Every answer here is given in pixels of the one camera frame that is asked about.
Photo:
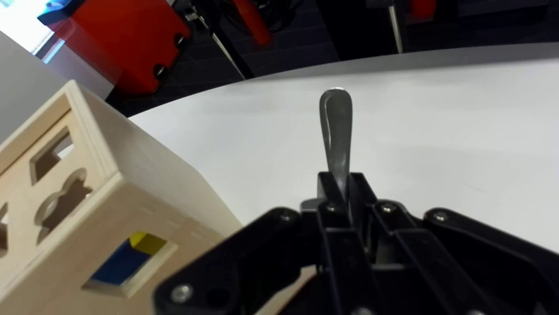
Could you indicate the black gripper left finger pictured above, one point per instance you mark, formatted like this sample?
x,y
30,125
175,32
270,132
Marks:
x,y
263,263

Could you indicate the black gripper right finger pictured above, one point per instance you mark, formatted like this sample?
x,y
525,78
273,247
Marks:
x,y
455,263

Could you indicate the metal spoon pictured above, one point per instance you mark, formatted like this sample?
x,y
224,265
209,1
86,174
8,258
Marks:
x,y
334,134

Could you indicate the wooden shape sorter box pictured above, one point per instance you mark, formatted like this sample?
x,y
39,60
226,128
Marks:
x,y
146,193

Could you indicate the blue and yellow toy block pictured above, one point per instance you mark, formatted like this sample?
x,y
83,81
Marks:
x,y
123,265

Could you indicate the black bar clamp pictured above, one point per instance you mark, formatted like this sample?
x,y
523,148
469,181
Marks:
x,y
420,8

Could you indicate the red plastic box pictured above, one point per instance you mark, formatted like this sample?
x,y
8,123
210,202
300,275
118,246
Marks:
x,y
128,41

